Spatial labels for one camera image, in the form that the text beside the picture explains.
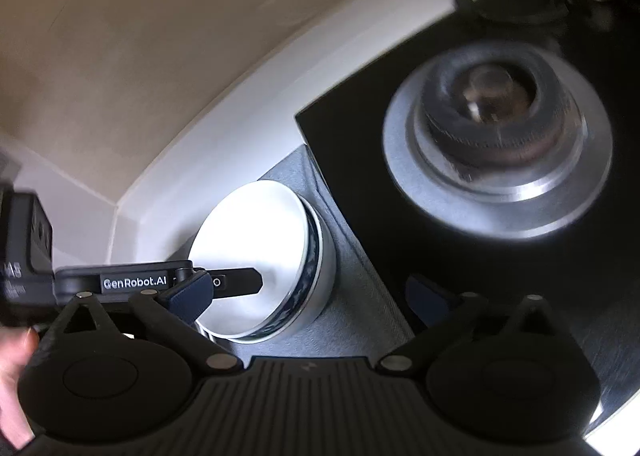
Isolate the black glass gas stove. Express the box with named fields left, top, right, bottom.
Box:
left=295, top=0, right=640, bottom=442

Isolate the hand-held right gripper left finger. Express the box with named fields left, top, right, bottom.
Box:
left=36, top=271, right=246, bottom=372

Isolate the grey and white dish mat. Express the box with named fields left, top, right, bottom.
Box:
left=172, top=143, right=416, bottom=359

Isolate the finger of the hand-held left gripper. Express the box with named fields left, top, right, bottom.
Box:
left=210, top=267, right=264, bottom=300

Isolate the round metal stove burner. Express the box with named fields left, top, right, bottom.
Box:
left=382, top=41, right=614, bottom=240

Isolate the plain white straight-sided bowl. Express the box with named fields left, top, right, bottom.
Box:
left=200, top=193, right=339, bottom=346

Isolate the white bowl with blue pattern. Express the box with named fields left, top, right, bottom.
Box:
left=187, top=181, right=323, bottom=342

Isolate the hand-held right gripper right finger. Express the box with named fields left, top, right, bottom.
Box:
left=375, top=274, right=578, bottom=372

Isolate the person's left hand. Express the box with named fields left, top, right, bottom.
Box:
left=0, top=326, right=41, bottom=447

